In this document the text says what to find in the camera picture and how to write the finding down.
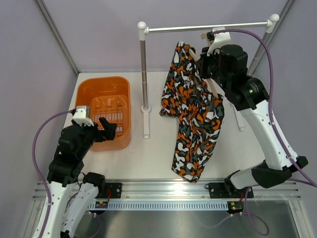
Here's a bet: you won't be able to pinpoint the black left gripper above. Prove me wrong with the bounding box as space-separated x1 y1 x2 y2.
72 117 117 159

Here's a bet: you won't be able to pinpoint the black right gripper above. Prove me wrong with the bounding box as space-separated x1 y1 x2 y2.
196 45 231 92

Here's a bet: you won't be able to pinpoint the beige wooden hanger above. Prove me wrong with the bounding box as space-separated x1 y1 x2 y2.
189 31 218 98

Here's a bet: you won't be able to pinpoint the orange camouflage shorts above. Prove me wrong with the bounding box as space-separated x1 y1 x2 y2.
159 41 225 183

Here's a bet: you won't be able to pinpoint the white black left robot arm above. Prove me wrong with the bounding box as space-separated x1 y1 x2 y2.
33 117 117 238

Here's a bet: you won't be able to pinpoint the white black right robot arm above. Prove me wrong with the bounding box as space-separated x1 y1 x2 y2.
197 45 308 197

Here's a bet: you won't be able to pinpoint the orange plastic basket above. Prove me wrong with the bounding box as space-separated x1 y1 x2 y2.
75 76 131 152

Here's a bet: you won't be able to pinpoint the silver clothes rack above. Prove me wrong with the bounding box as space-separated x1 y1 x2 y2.
138 14 279 139

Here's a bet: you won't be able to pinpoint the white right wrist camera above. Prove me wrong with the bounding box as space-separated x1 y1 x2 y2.
207 27 231 57

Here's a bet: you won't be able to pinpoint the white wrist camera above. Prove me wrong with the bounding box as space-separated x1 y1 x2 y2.
72 106 94 126
207 27 231 57

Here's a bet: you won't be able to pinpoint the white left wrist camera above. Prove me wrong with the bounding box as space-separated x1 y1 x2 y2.
72 106 94 126

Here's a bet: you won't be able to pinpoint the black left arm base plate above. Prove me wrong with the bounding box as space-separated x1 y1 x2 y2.
96 182 122 199

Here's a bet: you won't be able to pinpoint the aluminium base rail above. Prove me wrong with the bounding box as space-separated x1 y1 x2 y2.
32 178 302 201

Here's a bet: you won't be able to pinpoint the aluminium frame post right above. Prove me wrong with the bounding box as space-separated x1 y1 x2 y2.
242 0 296 90

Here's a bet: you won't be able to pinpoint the aluminium frame post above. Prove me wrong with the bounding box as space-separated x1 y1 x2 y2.
242 0 296 90
34 0 80 76

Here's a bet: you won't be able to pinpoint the white slotted cable duct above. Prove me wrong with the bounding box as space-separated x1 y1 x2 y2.
88 201 229 211

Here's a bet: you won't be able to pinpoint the aluminium frame post left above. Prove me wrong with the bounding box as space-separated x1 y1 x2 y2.
34 0 80 76

